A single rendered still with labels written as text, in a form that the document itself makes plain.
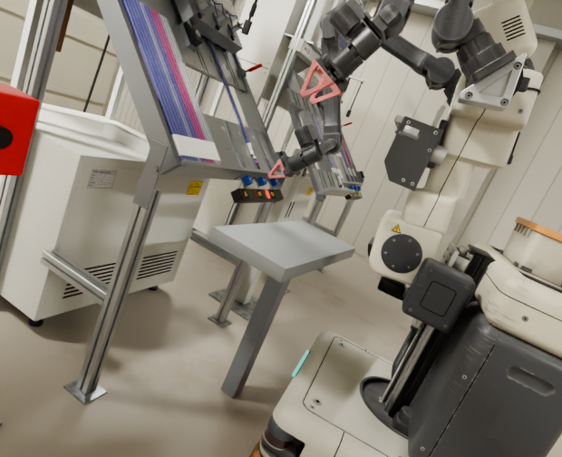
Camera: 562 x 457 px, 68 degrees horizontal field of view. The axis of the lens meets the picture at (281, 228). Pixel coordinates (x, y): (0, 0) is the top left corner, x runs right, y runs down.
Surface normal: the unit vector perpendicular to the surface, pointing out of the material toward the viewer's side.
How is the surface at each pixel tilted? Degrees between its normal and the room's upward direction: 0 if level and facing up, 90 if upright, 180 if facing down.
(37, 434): 0
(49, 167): 90
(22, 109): 90
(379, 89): 90
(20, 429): 0
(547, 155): 90
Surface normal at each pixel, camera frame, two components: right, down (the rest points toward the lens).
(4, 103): 0.84, 0.44
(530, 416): -0.29, 0.12
